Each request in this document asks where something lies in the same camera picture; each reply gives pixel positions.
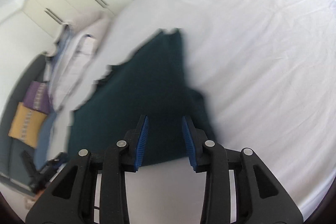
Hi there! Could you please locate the yellow patterned cushion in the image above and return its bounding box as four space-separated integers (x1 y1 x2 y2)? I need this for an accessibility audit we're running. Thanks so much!
8 102 47 148

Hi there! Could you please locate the white bed sheet mattress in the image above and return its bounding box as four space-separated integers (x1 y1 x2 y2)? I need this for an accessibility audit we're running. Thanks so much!
47 0 335 219

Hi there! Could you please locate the blue pillow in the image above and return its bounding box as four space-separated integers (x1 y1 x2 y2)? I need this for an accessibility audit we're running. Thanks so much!
33 111 57 169

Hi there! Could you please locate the grey upholstered headboard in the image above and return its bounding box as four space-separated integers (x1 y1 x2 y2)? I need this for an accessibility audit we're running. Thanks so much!
1 54 52 192

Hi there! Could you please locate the dark green knit sweater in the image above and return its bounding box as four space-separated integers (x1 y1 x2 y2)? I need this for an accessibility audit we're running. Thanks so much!
67 30 215 165

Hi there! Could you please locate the purple patterned cushion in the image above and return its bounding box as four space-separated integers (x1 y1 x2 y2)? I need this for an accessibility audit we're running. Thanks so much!
23 81 50 114

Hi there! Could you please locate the folded striped duvet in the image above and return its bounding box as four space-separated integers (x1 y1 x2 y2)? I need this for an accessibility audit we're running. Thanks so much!
43 12 112 112

